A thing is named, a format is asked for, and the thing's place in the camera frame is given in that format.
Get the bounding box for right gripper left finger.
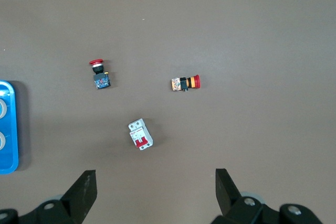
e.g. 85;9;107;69
0;169;98;224

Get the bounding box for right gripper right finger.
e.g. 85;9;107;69
209;168;323;224

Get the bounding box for blue plastic tray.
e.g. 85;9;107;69
0;80;19;175

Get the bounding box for white red circuit breaker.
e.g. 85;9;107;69
128;118;154;151

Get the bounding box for table cover mat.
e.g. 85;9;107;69
0;0;336;224

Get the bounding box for red mushroom pushbutton switch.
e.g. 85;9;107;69
88;59;111;90

